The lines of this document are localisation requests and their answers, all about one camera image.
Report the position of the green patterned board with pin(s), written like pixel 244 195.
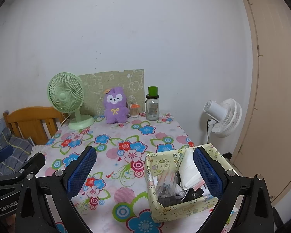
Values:
pixel 97 85

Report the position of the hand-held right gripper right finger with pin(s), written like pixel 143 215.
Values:
pixel 208 174

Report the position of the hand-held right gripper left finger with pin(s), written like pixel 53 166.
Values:
pixel 81 172

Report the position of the glass mug jar green lid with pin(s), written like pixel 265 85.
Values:
pixel 152 109

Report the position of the black cloth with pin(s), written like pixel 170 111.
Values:
pixel 191 195

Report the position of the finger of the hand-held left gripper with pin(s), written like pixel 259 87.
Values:
pixel 4 152
pixel 36 161

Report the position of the toothpick jar with orange lid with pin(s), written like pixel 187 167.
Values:
pixel 134 111

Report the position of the white standing fan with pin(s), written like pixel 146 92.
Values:
pixel 229 119

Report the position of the beige door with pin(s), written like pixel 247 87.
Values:
pixel 278 102

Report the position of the purple plush toy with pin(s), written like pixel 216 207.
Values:
pixel 115 111

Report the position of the clear plastic bag of pens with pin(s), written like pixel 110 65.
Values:
pixel 166 184

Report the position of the green desk fan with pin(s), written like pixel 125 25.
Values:
pixel 63 94

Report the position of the wooden chair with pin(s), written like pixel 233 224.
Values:
pixel 29 120

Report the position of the yellow cartoon paper box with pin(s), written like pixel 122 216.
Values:
pixel 174 211

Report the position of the white cloth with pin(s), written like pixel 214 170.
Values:
pixel 189 172

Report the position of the grey plaid blanket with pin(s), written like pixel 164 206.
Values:
pixel 17 148

